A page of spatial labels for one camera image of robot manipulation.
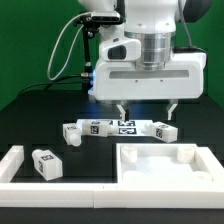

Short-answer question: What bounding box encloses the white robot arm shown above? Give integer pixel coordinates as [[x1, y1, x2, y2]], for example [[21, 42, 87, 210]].
[[78, 0, 213, 113]]

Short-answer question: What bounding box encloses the black camera on stand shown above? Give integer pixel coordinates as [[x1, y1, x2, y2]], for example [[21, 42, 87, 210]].
[[73, 11, 123, 77]]

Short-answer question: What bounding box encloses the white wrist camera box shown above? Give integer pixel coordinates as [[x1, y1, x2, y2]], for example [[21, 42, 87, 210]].
[[99, 37, 141, 62]]

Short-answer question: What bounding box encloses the grey looped cable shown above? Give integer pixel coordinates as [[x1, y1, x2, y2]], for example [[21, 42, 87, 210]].
[[46, 12, 91, 82]]

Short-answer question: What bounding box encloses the white U-shaped fence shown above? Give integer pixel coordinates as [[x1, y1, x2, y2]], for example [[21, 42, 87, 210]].
[[0, 146, 224, 209]]

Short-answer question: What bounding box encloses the white marker sheet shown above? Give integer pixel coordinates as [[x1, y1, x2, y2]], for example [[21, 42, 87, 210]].
[[77, 119, 153, 137]]

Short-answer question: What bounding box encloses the black cable on table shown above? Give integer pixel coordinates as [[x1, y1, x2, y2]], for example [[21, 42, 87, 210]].
[[16, 75, 84, 98]]

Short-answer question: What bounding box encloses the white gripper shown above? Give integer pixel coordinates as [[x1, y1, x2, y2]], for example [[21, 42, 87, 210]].
[[93, 53, 206, 121]]

